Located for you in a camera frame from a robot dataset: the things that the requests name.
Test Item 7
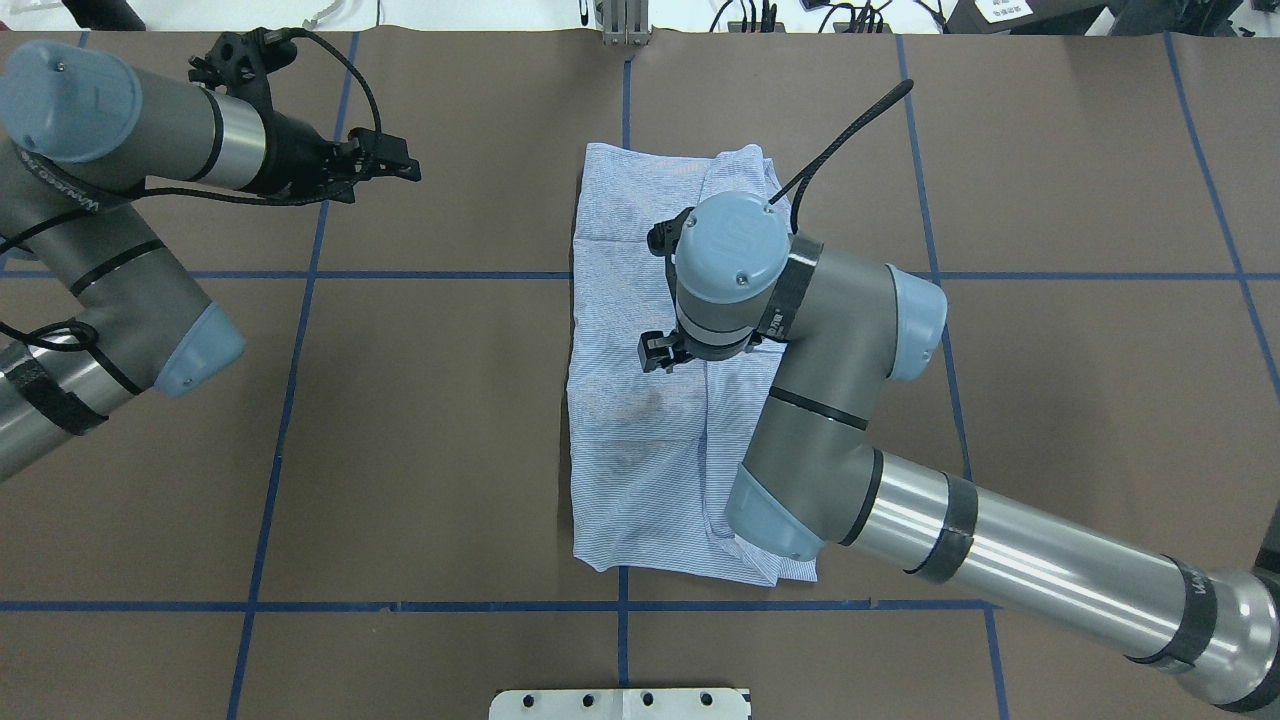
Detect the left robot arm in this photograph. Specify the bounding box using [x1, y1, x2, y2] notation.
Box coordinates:
[1, 27, 422, 479]

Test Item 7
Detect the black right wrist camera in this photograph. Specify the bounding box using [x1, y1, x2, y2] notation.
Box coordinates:
[645, 208, 694, 260]

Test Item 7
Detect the grey aluminium frame post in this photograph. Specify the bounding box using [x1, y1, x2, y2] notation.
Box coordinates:
[591, 0, 653, 47]

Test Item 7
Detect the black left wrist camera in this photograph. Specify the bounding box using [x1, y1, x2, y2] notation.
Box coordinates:
[188, 28, 298, 111]

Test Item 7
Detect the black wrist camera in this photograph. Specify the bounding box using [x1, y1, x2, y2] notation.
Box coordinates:
[645, 208, 694, 260]
[188, 28, 298, 111]

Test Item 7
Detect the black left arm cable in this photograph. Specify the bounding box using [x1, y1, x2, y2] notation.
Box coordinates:
[0, 28, 387, 361]

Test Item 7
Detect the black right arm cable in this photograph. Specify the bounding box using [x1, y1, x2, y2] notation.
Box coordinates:
[768, 78, 916, 211]

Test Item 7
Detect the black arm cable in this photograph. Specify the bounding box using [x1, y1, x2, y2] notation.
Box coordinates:
[768, 78, 916, 211]
[0, 28, 387, 361]

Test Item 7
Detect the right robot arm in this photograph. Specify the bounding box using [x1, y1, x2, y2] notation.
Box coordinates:
[639, 191, 1277, 719]

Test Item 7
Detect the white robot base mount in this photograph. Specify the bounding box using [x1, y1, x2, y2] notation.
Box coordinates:
[488, 687, 754, 719]

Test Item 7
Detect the light blue striped shirt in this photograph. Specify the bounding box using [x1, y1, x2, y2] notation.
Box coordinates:
[566, 143, 817, 587]

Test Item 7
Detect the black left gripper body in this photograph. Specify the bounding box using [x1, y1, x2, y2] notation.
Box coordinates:
[260, 111, 364, 204]

